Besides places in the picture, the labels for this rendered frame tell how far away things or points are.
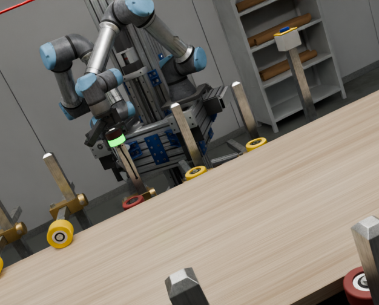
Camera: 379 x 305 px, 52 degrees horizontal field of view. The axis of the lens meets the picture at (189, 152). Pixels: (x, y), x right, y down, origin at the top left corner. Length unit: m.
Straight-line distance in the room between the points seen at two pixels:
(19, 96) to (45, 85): 0.27
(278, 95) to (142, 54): 2.60
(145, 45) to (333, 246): 1.72
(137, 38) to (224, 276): 1.68
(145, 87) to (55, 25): 2.01
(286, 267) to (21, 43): 3.62
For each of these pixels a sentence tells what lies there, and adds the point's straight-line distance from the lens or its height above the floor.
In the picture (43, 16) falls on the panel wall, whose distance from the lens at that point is 4.13.
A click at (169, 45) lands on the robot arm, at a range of 1.92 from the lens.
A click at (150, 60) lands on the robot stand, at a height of 1.27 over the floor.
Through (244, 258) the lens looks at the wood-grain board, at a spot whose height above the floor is 0.90.
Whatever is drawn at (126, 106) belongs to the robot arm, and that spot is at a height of 1.14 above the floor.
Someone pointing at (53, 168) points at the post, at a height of 1.11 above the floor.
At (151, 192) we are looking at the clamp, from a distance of 1.54.
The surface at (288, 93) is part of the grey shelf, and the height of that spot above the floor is 0.20.
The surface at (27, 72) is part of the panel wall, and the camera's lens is 4.12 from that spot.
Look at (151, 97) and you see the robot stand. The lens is 2.26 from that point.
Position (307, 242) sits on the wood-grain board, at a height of 0.90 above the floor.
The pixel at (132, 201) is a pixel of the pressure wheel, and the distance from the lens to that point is 1.42.
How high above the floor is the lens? 1.41
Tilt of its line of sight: 18 degrees down
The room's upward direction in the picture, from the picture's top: 23 degrees counter-clockwise
